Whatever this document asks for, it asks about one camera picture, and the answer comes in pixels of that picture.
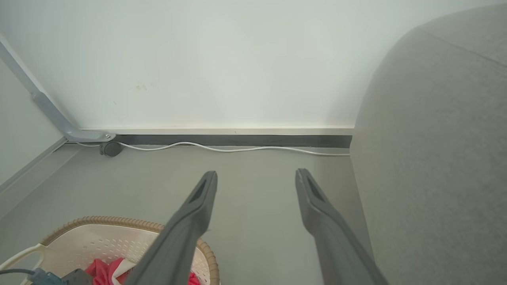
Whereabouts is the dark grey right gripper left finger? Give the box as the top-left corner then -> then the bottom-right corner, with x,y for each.
125,171 -> 218,285

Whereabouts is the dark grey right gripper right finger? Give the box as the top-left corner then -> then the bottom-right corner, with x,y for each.
295,168 -> 389,285

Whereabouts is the red and white garment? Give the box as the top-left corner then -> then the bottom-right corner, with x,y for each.
85,258 -> 201,285

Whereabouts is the grey fabric sofa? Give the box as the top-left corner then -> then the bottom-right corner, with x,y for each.
349,3 -> 507,285

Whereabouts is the cream perforated plastic laundry basket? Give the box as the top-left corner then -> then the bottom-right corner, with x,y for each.
0,216 -> 220,285

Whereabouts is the dark grey caster wheel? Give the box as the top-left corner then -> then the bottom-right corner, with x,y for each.
99,141 -> 123,158

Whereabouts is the dark grey skirting board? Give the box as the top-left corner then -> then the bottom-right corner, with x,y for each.
114,135 -> 353,149

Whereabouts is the thin white cable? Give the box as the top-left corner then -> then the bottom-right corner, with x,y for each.
75,141 -> 351,157

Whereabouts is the blue grey cable connector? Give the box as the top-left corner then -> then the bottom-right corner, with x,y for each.
27,268 -> 66,285

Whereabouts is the grey metal frame leg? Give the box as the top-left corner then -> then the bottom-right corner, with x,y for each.
0,35 -> 116,143

